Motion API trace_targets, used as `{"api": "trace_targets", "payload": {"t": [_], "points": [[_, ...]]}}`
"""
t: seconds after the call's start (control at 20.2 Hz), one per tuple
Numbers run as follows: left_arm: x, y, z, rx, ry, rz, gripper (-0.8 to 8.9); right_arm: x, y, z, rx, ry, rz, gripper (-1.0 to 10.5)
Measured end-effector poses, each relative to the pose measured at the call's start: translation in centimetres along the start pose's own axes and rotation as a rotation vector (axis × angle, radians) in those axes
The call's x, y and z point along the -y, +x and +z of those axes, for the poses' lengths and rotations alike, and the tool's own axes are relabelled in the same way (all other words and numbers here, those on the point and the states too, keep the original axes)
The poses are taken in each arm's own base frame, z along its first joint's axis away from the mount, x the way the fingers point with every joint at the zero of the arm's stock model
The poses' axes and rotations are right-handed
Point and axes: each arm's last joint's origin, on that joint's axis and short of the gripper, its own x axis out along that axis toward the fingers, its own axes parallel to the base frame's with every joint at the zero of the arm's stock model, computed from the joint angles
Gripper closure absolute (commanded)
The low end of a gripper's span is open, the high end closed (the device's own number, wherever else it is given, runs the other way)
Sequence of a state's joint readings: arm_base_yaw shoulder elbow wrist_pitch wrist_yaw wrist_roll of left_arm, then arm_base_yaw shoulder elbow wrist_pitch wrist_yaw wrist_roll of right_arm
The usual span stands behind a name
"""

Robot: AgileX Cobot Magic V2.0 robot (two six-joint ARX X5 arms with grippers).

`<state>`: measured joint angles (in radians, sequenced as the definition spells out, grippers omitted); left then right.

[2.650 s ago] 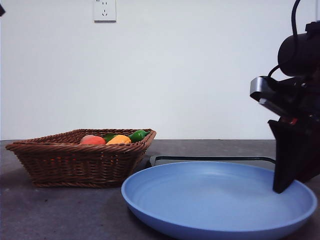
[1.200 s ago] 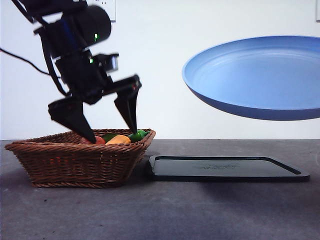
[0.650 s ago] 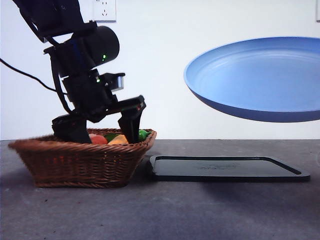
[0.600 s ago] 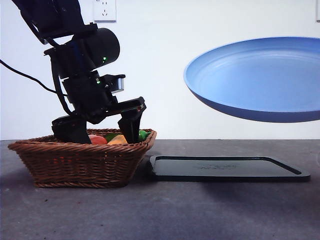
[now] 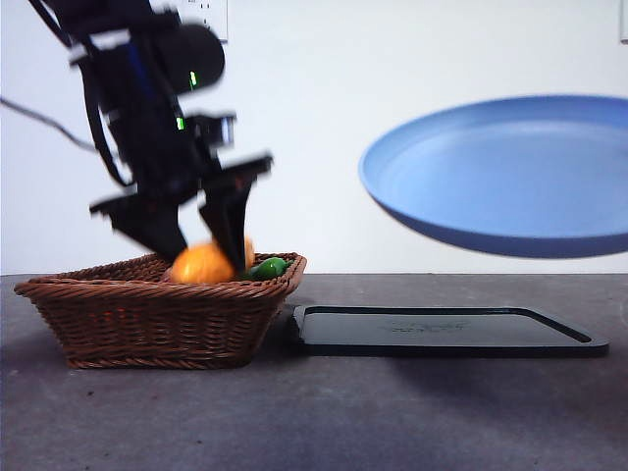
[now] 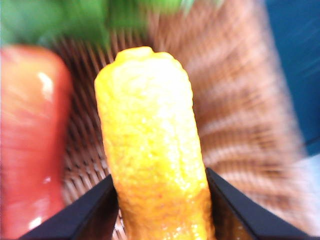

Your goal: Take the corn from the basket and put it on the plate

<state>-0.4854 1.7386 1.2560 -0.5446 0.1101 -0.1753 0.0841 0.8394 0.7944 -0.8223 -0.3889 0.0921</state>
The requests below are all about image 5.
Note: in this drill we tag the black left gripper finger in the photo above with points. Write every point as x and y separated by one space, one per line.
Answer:
152 225
228 216

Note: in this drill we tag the blue round plate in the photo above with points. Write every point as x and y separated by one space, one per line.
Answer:
500 181

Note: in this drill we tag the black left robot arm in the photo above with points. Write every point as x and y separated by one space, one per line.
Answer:
147 108

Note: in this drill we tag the brown wicker basket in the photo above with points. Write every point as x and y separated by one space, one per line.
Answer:
147 324

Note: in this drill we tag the green pepper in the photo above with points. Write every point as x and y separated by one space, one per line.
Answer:
267 269

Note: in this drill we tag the black rectangular tray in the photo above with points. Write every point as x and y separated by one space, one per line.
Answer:
441 331

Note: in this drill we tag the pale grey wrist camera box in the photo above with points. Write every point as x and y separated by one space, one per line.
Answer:
218 128

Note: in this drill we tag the white wall socket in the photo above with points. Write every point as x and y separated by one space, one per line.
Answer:
224 14

